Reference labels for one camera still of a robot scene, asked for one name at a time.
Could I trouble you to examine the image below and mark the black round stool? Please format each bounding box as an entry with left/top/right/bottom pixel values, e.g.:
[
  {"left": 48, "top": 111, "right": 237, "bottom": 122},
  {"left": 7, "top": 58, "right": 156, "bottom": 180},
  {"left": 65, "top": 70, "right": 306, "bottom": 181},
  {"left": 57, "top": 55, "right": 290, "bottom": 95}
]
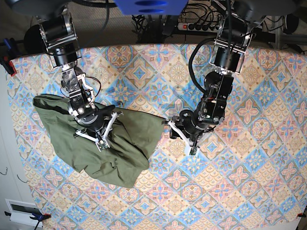
[{"left": 24, "top": 24, "right": 46, "bottom": 55}]

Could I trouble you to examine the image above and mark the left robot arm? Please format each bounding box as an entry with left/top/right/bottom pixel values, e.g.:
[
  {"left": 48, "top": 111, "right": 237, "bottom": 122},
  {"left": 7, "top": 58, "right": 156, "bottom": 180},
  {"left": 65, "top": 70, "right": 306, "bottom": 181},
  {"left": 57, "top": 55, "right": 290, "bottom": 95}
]
[{"left": 167, "top": 0, "right": 301, "bottom": 155}]

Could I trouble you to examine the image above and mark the blue orange clamp lower left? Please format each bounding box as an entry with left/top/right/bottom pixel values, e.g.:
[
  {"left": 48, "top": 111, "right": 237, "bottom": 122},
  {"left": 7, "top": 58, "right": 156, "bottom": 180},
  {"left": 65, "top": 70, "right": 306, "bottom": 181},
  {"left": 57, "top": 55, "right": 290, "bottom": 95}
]
[{"left": 30, "top": 213, "right": 51, "bottom": 222}]

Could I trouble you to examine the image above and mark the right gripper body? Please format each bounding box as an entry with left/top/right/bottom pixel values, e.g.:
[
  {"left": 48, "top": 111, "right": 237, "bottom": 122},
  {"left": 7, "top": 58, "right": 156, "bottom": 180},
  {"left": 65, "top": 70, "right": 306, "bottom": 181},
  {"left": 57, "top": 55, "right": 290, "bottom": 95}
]
[{"left": 73, "top": 105, "right": 123, "bottom": 144}]

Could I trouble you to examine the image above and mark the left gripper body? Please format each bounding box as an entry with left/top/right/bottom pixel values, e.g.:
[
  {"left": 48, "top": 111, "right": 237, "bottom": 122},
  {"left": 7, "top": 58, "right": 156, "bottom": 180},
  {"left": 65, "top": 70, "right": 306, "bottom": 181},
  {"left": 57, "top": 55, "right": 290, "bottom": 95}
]
[{"left": 165, "top": 110, "right": 216, "bottom": 147}]

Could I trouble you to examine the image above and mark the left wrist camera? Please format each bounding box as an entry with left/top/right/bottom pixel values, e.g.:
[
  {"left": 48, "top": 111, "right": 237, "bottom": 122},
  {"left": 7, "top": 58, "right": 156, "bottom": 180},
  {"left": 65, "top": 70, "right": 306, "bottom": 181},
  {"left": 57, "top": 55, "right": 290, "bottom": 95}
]
[{"left": 185, "top": 145, "right": 200, "bottom": 157}]

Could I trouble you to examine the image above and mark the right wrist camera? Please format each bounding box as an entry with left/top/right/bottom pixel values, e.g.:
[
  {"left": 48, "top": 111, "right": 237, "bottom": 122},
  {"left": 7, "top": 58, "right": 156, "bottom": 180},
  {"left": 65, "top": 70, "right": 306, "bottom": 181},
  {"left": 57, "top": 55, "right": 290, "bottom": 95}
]
[{"left": 95, "top": 140, "right": 110, "bottom": 152}]

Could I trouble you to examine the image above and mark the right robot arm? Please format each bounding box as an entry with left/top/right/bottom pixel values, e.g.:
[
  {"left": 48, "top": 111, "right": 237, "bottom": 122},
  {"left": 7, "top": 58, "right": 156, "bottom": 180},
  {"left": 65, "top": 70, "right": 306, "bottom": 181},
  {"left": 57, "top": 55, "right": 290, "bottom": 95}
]
[{"left": 6, "top": 0, "right": 121, "bottom": 149}]

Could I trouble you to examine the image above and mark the patterned tile tablecloth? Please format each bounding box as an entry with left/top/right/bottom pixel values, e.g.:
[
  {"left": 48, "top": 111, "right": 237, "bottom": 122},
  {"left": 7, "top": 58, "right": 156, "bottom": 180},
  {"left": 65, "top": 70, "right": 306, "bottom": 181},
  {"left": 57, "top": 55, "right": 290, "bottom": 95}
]
[{"left": 6, "top": 48, "right": 307, "bottom": 230}]

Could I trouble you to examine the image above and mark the orange black clamp left edge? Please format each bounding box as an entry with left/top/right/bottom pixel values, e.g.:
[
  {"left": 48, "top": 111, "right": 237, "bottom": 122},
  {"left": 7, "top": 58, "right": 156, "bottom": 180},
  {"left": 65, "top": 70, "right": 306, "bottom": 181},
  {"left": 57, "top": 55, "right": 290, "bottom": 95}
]
[{"left": 0, "top": 56, "right": 16, "bottom": 76}]

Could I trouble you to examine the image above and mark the orange clamp lower right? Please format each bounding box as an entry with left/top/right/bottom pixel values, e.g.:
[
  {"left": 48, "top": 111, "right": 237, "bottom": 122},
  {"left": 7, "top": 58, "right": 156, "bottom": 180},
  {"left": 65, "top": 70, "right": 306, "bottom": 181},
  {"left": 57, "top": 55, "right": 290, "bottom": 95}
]
[{"left": 297, "top": 213, "right": 307, "bottom": 218}]

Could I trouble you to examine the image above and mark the power strip with red switch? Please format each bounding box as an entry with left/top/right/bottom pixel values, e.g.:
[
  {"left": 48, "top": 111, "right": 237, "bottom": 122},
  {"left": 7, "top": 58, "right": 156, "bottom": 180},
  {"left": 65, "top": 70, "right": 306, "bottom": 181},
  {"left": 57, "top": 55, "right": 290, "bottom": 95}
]
[{"left": 177, "top": 23, "right": 219, "bottom": 33}]

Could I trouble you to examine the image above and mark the black speaker top right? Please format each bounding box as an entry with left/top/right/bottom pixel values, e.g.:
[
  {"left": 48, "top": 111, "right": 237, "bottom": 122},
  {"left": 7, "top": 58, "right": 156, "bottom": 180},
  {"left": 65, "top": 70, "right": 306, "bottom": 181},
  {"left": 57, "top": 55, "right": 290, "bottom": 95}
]
[{"left": 283, "top": 14, "right": 299, "bottom": 34}]

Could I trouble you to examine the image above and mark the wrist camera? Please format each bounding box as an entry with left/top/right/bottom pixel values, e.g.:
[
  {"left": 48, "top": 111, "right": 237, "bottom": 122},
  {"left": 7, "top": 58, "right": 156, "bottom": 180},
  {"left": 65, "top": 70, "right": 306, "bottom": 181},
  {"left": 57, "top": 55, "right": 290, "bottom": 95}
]
[
  {"left": 185, "top": 145, "right": 200, "bottom": 157},
  {"left": 95, "top": 140, "right": 110, "bottom": 152}
]

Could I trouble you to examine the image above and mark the olive green t-shirt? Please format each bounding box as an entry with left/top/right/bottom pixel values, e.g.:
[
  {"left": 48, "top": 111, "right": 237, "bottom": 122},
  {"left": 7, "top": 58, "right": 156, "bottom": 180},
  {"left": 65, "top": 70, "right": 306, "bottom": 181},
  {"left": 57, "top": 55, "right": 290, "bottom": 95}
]
[{"left": 33, "top": 94, "right": 164, "bottom": 188}]

